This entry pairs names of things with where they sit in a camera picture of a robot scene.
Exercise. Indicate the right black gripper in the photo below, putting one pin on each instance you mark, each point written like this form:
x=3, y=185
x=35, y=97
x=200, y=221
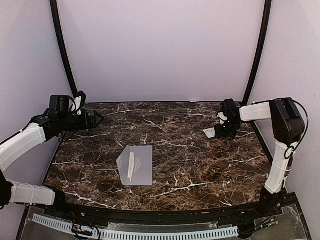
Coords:
x=219, y=132

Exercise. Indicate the black front table rail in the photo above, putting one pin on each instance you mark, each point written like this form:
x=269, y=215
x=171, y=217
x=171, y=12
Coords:
x=241, y=214

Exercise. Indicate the white slotted cable duct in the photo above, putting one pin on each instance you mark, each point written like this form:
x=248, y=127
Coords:
x=121, y=231

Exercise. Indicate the white sticker sheet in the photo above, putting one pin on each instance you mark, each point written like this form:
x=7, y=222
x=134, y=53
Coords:
x=210, y=132

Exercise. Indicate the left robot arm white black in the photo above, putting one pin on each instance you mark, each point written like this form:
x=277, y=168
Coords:
x=64, y=114

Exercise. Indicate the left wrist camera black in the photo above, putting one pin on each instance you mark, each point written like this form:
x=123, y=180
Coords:
x=79, y=102

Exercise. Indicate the right black frame post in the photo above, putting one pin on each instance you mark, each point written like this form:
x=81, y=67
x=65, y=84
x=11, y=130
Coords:
x=258, y=52

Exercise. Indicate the black frame post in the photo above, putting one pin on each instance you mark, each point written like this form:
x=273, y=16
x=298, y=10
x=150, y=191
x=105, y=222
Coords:
x=62, y=46
x=258, y=52

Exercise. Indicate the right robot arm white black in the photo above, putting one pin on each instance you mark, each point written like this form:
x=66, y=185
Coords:
x=288, y=127

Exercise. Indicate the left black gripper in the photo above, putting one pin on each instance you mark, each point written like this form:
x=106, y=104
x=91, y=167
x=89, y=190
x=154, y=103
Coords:
x=93, y=124

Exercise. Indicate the grey envelope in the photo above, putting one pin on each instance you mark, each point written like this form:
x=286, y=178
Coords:
x=143, y=170

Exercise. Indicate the left black frame post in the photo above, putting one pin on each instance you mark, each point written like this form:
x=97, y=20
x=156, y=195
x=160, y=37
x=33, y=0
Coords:
x=62, y=46

